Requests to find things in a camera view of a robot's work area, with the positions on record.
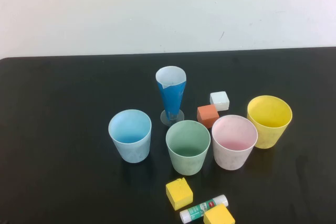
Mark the light blue plastic cup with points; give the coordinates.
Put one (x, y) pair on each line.
(130, 153)

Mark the pink plastic cup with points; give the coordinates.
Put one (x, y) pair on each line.
(231, 159)

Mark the yellow plastic cup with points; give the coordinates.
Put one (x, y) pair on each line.
(267, 137)

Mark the blue cone glass clear base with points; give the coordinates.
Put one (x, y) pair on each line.
(170, 98)

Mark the orange cube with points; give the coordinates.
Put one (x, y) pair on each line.
(207, 115)

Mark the white cube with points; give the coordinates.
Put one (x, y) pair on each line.
(220, 100)

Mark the green plastic cup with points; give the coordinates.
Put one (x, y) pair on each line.
(187, 165)

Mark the yellow cube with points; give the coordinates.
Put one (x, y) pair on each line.
(219, 216)
(179, 192)

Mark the white glue stick green label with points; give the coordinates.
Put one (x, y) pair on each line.
(195, 211)

